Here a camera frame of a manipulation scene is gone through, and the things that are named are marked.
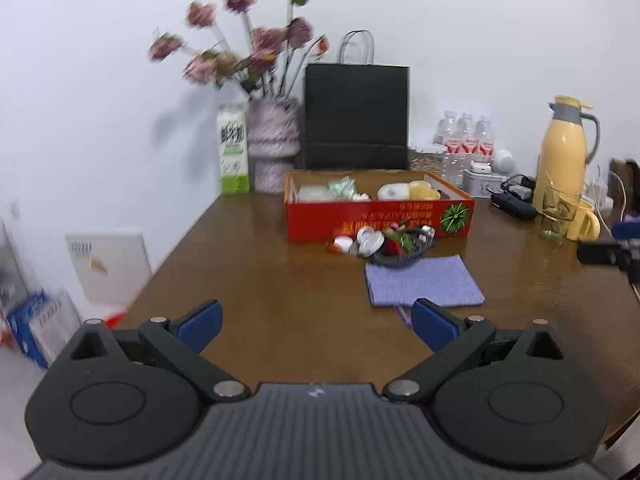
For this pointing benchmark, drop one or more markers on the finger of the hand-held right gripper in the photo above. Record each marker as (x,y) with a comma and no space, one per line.
(627,231)
(597,253)

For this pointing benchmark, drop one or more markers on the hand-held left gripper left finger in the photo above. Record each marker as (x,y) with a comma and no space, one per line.
(200,322)

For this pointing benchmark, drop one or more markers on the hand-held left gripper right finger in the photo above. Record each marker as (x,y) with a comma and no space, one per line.
(435,325)

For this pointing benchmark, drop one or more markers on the red strawberry toy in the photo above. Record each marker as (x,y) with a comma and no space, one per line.
(391,248)

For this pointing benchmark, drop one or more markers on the small white cup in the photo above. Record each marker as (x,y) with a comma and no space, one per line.
(342,244)

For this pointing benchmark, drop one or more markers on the red cardboard box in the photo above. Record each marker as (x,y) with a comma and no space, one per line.
(320,220)

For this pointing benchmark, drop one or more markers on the shiny green plastic packet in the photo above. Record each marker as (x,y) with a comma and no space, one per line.
(342,188)

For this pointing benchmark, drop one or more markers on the white plastic box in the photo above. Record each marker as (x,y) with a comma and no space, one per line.
(315,193)

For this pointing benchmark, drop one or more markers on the clear container of nuts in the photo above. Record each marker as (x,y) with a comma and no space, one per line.
(427,160)

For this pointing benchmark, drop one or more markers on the yellow cup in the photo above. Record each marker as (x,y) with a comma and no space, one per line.
(585,225)

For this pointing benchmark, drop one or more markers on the clear drinking glass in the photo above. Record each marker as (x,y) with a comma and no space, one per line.
(555,220)

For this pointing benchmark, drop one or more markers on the brown chair back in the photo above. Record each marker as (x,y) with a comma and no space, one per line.
(627,170)

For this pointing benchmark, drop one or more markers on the small red object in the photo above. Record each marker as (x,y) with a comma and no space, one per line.
(116,319)

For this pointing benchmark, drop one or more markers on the yellow thermos jug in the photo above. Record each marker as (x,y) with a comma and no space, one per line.
(562,160)

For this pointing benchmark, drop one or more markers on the dark blue case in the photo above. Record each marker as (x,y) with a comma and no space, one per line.
(512,206)

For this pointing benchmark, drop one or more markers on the black charger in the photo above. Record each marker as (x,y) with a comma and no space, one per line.
(521,191)

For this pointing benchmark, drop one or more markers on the white round lamp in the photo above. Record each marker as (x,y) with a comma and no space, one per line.
(503,160)

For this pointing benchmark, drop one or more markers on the grey tin box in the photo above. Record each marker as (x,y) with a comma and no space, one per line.
(482,185)

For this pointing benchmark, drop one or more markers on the white earbuds case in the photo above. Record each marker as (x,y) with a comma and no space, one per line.
(481,166)

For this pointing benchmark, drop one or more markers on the clear water bottle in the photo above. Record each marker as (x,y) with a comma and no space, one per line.
(466,135)
(484,137)
(447,132)

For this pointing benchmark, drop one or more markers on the blue and white carton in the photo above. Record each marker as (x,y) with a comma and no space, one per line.
(35,325)

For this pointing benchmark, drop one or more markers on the white and green milk carton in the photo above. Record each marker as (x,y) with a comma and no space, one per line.
(234,160)

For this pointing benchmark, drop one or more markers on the patterned purple vase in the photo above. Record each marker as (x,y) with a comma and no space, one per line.
(272,130)

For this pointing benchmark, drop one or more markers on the black paper bag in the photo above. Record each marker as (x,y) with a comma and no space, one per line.
(355,110)

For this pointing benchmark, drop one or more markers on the pink artificial flowers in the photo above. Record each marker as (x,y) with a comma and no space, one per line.
(270,40)

